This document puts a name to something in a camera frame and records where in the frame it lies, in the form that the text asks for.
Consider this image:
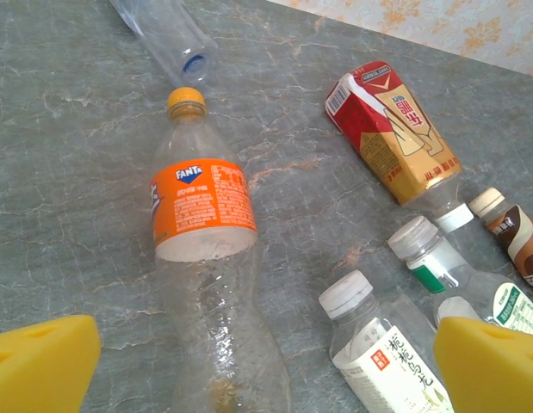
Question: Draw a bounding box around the brown coffee drink bottle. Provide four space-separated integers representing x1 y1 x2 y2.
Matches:
468 187 533 298

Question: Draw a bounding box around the clear bottle with blue cap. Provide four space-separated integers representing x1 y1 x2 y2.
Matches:
108 0 220 87

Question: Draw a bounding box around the Fanta bottle with orange label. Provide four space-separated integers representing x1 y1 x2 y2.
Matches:
147 87 293 413

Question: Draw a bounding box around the white label tea bottle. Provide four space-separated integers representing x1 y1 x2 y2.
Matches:
318 269 456 413

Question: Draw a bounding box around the green and white label bottle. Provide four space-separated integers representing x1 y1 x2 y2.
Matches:
387 215 533 337

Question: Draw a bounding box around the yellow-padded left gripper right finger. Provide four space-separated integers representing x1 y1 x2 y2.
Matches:
433 316 533 413

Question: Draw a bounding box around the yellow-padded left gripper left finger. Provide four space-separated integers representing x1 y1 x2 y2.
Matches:
0 314 102 413

